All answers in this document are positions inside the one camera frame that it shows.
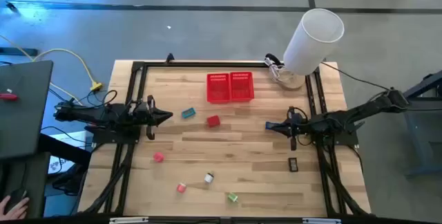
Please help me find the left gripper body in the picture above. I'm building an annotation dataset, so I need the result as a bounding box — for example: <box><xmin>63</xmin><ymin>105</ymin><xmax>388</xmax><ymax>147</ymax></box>
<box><xmin>135</xmin><ymin>95</ymin><xmax>157</xmax><ymax>141</ymax></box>

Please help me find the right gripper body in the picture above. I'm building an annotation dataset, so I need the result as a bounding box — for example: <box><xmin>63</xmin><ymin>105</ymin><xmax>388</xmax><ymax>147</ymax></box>
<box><xmin>288</xmin><ymin>106</ymin><xmax>307</xmax><ymax>151</ymax></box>

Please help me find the light blue digital clock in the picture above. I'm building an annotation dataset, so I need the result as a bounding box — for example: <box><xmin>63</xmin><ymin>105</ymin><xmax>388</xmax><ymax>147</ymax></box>
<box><xmin>181</xmin><ymin>107</ymin><xmax>197</xmax><ymax>120</ymax></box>

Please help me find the red digital clock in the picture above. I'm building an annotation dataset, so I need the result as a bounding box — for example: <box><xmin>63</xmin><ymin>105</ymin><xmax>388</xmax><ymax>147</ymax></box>
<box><xmin>206</xmin><ymin>115</ymin><xmax>222</xmax><ymax>129</ymax></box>

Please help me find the red plastic mesh basket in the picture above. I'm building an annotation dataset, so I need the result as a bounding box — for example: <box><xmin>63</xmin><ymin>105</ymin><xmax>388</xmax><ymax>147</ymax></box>
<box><xmin>229</xmin><ymin>71</ymin><xmax>256</xmax><ymax>102</ymax></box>
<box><xmin>206</xmin><ymin>73</ymin><xmax>231</xmax><ymax>104</ymax></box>

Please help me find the white printed paper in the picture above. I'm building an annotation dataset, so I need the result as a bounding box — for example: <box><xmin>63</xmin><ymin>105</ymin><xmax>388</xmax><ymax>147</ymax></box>
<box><xmin>46</xmin><ymin>130</ymin><xmax>87</xmax><ymax>175</ymax></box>

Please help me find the white shade table lamp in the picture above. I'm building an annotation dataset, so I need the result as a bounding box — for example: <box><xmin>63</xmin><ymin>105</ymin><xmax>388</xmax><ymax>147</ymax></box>
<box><xmin>275</xmin><ymin>8</ymin><xmax>345</xmax><ymax>91</ymax></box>

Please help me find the dark grey desk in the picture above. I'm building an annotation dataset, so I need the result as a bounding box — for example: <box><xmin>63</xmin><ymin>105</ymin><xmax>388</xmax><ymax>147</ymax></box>
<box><xmin>0</xmin><ymin>59</ymin><xmax>55</xmax><ymax>220</ymax></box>

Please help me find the black floor bar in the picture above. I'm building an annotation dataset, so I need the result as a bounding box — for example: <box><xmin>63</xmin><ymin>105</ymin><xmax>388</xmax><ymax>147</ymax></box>
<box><xmin>0</xmin><ymin>46</ymin><xmax>39</xmax><ymax>57</ymax></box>

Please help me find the black computer mouse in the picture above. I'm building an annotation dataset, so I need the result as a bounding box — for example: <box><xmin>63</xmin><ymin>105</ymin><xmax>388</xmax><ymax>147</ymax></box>
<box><xmin>5</xmin><ymin>187</ymin><xmax>28</xmax><ymax>214</ymax></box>

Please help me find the person's hand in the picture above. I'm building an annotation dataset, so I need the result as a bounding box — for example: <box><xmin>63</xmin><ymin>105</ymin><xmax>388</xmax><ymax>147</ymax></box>
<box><xmin>0</xmin><ymin>196</ymin><xmax>30</xmax><ymax>221</ymax></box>

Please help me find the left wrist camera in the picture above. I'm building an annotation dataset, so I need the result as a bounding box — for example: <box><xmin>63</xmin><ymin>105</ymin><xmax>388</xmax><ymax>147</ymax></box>
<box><xmin>132</xmin><ymin>100</ymin><xmax>148</xmax><ymax>115</ymax></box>

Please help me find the white lamp cable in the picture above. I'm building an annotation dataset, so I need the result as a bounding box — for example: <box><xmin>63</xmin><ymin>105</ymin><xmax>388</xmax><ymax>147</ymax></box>
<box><xmin>264</xmin><ymin>53</ymin><xmax>288</xmax><ymax>82</ymax></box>

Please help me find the yellow extension cable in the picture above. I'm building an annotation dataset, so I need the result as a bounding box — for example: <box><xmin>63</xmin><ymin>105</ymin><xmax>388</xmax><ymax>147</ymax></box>
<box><xmin>0</xmin><ymin>33</ymin><xmax>104</xmax><ymax>107</ymax></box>

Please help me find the black metal table frame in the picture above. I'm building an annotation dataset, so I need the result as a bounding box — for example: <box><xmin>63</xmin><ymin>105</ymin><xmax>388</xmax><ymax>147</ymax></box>
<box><xmin>77</xmin><ymin>59</ymin><xmax>372</xmax><ymax>218</ymax></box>

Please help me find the thin black power cable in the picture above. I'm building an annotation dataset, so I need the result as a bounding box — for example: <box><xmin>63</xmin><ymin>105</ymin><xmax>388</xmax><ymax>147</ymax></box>
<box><xmin>320</xmin><ymin>61</ymin><xmax>392</xmax><ymax>91</ymax></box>

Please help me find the white metal bracket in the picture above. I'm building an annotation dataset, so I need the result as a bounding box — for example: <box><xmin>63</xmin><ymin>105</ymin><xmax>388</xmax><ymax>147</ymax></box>
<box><xmin>302</xmin><ymin>217</ymin><xmax>343</xmax><ymax>224</ymax></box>
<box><xmin>109</xmin><ymin>216</ymin><xmax>149</xmax><ymax>224</ymax></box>

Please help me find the blue-grey table frame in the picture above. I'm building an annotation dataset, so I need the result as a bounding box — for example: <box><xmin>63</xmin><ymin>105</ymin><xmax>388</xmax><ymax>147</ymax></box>
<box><xmin>402</xmin><ymin>70</ymin><xmax>442</xmax><ymax>178</ymax></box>

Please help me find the red handled tool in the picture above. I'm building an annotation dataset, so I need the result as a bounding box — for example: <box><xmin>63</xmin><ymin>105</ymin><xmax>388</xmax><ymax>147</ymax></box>
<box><xmin>0</xmin><ymin>88</ymin><xmax>19</xmax><ymax>101</ymax></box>

